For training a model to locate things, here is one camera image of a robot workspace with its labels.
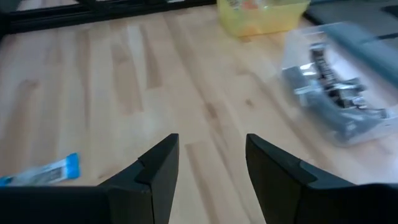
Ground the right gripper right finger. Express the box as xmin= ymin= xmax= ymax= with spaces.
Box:
xmin=244 ymin=133 xmax=356 ymax=224

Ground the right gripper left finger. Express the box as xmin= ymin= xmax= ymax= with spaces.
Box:
xmin=99 ymin=133 xmax=180 ymax=224

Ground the black candy bar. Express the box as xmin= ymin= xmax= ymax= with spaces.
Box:
xmin=323 ymin=79 xmax=368 ymax=108
xmin=309 ymin=43 xmax=343 ymax=91
xmin=281 ymin=65 xmax=315 ymax=103
xmin=306 ymin=93 xmax=392 ymax=142

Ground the blue white candy bar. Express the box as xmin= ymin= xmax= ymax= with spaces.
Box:
xmin=0 ymin=152 xmax=81 ymax=187

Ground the orange candy clear wrapper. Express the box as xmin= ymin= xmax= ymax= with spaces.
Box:
xmin=241 ymin=0 xmax=261 ymax=10

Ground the clear plastic basket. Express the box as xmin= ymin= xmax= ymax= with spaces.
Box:
xmin=280 ymin=21 xmax=398 ymax=147

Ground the yellow plastic basket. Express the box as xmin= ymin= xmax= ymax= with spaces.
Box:
xmin=216 ymin=0 xmax=311 ymax=37

